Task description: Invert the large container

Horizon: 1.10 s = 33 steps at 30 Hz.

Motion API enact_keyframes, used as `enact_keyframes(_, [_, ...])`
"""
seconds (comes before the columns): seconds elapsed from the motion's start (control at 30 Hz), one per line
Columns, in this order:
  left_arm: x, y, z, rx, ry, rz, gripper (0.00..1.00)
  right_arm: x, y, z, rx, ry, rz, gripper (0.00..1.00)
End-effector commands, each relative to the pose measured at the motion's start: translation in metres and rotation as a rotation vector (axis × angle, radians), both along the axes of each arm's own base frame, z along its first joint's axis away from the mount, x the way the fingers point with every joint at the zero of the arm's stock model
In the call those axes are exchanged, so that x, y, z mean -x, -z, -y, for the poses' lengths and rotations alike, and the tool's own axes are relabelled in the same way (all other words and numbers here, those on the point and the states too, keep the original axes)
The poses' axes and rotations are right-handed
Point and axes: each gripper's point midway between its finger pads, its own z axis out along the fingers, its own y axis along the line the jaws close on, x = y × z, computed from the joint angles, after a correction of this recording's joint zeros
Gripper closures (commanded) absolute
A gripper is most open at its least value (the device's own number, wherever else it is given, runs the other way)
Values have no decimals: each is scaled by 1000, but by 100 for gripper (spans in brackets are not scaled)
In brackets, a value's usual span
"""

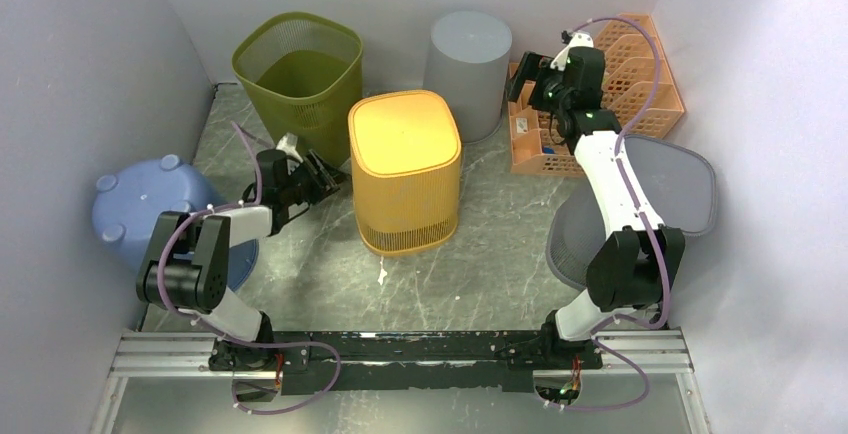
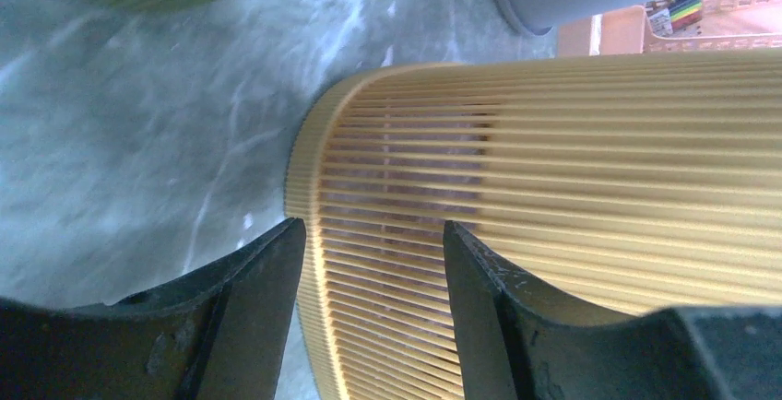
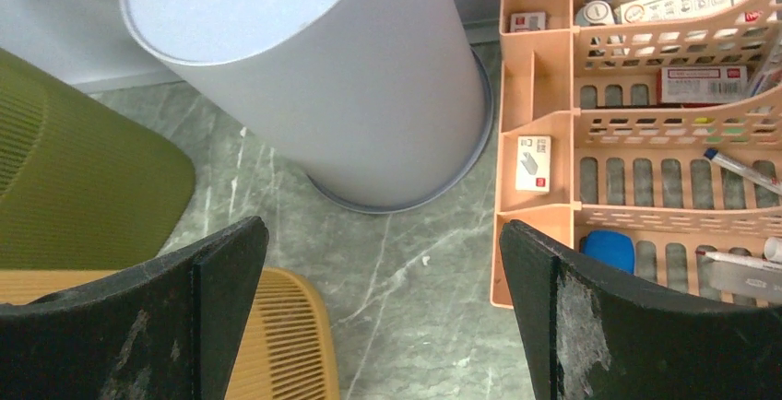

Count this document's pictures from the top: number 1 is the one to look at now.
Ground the aluminium rail frame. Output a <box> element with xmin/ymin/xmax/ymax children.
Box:
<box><xmin>93</xmin><ymin>329</ymin><xmax>710</xmax><ymax>433</ymax></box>

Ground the olive green mesh bin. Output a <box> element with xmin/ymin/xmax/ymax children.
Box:
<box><xmin>231</xmin><ymin>12</ymin><xmax>364</xmax><ymax>167</ymax></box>

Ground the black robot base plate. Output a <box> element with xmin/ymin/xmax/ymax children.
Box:
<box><xmin>207</xmin><ymin>325</ymin><xmax>602</xmax><ymax>395</ymax></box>

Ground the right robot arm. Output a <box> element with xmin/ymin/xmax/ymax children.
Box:
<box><xmin>506</xmin><ymin>47</ymin><xmax>685</xmax><ymax>368</ymax></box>

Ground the purple cable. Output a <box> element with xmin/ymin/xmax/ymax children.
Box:
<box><xmin>155</xmin><ymin>120</ymin><xmax>343</xmax><ymax>417</ymax></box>
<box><xmin>543</xmin><ymin>16</ymin><xmax>674</xmax><ymax>412</ymax></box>

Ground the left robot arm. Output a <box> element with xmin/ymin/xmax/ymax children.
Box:
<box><xmin>136</xmin><ymin>149</ymin><xmax>348</xmax><ymax>372</ymax></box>

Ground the dark grey mesh bin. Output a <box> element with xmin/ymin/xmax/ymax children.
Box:
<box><xmin>546</xmin><ymin>134</ymin><xmax>717</xmax><ymax>290</ymax></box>

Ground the light grey plastic bin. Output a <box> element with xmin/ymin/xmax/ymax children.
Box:
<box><xmin>423</xmin><ymin>10</ymin><xmax>512</xmax><ymax>144</ymax></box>

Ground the blue plastic bin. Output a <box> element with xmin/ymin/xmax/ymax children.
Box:
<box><xmin>92</xmin><ymin>154</ymin><xmax>229</xmax><ymax>279</ymax></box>

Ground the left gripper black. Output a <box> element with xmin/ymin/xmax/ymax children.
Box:
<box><xmin>281</xmin><ymin>150</ymin><xmax>353</xmax><ymax>207</ymax></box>

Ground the orange plastic file organizer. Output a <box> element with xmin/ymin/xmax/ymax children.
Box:
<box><xmin>507</xmin><ymin>13</ymin><xmax>685</xmax><ymax>178</ymax></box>

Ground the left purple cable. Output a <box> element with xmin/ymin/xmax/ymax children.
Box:
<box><xmin>155</xmin><ymin>120</ymin><xmax>343</xmax><ymax>417</ymax></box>

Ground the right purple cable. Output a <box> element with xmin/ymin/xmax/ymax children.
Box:
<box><xmin>543</xmin><ymin>16</ymin><xmax>674</xmax><ymax>412</ymax></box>

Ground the yellow mesh bin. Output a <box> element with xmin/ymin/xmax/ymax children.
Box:
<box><xmin>347</xmin><ymin>90</ymin><xmax>462</xmax><ymax>257</ymax></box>

